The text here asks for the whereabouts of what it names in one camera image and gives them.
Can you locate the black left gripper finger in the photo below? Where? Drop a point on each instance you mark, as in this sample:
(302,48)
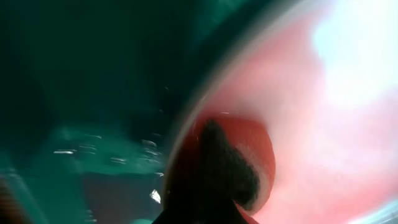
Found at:
(201,205)

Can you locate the teal plastic tray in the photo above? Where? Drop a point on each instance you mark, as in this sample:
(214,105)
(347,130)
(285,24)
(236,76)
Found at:
(93,93)

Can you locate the light blue plate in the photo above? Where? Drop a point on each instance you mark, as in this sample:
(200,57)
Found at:
(321,77)

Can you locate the orange sponge with dark scourer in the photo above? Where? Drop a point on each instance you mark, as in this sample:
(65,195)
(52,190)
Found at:
(231,154)

